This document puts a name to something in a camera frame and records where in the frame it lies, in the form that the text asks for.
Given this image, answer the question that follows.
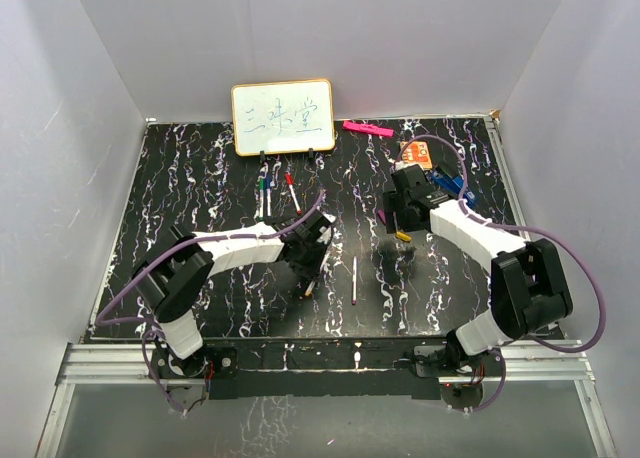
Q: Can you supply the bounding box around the red whiteboard pen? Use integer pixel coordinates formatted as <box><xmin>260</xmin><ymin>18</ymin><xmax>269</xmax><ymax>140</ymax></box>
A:
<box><xmin>287</xmin><ymin>181</ymin><xmax>302</xmax><ymax>216</ymax></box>

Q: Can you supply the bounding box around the blue whiteboard pen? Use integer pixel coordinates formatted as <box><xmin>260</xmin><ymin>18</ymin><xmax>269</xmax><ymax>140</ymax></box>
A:
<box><xmin>264</xmin><ymin>187</ymin><xmax>272</xmax><ymax>219</ymax></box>

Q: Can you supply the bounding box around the green whiteboard pen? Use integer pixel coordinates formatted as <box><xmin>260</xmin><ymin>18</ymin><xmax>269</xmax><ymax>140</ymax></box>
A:
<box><xmin>258</xmin><ymin>184</ymin><xmax>265</xmax><ymax>221</ymax></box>

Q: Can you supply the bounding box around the yellow whiteboard pen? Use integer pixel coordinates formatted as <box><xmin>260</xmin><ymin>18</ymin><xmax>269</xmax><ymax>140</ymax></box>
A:
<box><xmin>304</xmin><ymin>280</ymin><xmax>316</xmax><ymax>297</ymax></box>

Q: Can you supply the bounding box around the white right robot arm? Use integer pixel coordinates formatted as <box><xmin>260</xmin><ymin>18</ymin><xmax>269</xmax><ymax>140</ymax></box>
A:
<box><xmin>383</xmin><ymin>165</ymin><xmax>573</xmax><ymax>375</ymax></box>

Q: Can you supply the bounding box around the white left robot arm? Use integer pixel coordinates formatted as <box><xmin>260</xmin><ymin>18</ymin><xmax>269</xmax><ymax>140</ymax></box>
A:
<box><xmin>132</xmin><ymin>209</ymin><xmax>336</xmax><ymax>377</ymax></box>

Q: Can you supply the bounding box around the purple pen cap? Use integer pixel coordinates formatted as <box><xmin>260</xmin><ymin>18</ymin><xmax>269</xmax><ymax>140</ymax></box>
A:
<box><xmin>377</xmin><ymin>210</ymin><xmax>392</xmax><ymax>234</ymax></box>

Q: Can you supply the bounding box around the yellow pen cap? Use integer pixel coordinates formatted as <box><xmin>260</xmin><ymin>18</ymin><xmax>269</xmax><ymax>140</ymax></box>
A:
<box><xmin>395</xmin><ymin>231</ymin><xmax>412</xmax><ymax>242</ymax></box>

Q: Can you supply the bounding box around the purple whiteboard pen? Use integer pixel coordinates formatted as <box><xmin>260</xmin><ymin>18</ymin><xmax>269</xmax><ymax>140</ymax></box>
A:
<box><xmin>351</xmin><ymin>256</ymin><xmax>358</xmax><ymax>306</ymax></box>

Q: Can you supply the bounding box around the blue stapler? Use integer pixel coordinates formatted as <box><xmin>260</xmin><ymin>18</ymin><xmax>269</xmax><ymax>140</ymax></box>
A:
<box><xmin>431</xmin><ymin>165</ymin><xmax>476</xmax><ymax>208</ymax></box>

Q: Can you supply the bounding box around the small yellow-framed whiteboard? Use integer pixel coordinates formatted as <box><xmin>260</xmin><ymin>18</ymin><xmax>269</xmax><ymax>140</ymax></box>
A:
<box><xmin>231</xmin><ymin>79</ymin><xmax>336</xmax><ymax>157</ymax></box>

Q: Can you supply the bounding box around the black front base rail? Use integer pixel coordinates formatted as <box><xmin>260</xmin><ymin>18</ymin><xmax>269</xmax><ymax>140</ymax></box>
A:
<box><xmin>151</xmin><ymin>337</ymin><xmax>504</xmax><ymax>400</ymax></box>

